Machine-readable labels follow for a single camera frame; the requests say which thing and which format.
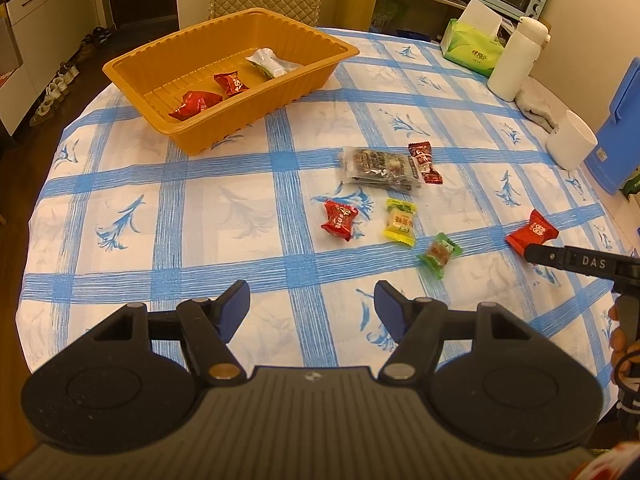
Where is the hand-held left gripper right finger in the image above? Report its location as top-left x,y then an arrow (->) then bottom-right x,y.
373,279 -> 559,385

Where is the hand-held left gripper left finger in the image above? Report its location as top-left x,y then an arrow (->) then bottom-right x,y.
64,279 -> 251,385

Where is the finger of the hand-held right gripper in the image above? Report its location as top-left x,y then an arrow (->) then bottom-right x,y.
523,243 -> 569,267

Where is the red packet with white print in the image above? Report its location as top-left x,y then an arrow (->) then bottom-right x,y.
504,208 -> 560,260

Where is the green candy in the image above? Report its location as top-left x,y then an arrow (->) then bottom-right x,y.
417,232 -> 464,281

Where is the yellow candy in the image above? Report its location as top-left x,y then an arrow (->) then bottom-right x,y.
382,198 -> 419,248

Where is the small red candy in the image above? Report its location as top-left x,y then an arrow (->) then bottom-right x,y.
321,199 -> 360,241

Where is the dark clear snack packet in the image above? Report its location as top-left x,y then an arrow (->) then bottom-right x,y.
339,146 -> 422,194

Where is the dark red candy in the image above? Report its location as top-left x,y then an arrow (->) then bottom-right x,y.
407,140 -> 444,186

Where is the large red snack packet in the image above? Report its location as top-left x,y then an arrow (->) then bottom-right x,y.
168,89 -> 224,122

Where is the red orange candy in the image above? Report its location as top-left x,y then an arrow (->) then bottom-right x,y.
213,70 -> 250,99

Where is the silver white snack packet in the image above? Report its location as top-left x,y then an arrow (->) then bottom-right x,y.
245,48 -> 302,80

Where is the orange plastic tray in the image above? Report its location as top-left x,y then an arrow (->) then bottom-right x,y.
102,7 -> 361,156

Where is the person's right hand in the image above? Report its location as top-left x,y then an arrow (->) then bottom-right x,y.
607,304 -> 640,379

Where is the blue checked tablecloth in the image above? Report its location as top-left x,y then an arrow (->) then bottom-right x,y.
15,27 -> 637,382

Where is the green food bag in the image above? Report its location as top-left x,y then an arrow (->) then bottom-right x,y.
619,169 -> 640,202

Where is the white cup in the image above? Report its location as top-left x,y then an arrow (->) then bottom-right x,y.
544,109 -> 599,171

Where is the blue thermos jug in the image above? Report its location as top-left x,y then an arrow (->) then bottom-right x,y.
582,57 -> 640,194

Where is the grey cloth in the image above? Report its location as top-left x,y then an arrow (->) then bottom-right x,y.
514,82 -> 559,134

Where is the white thermos bottle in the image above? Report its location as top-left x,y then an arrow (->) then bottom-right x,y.
487,15 -> 551,102

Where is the red patterned clothing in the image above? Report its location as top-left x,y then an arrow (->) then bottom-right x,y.
574,441 -> 640,480

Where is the green tissue pack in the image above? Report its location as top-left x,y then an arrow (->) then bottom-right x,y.
439,0 -> 506,79

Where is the row of light shoes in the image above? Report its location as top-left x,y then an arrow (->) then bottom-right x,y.
29,62 -> 81,127

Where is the wooden shelf unit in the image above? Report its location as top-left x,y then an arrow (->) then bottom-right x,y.
369,0 -> 502,44

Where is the pair of dark shoes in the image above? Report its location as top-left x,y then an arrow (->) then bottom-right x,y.
74,26 -> 114,54

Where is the white cabinet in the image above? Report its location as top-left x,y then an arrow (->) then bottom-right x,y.
0,0 -> 109,137

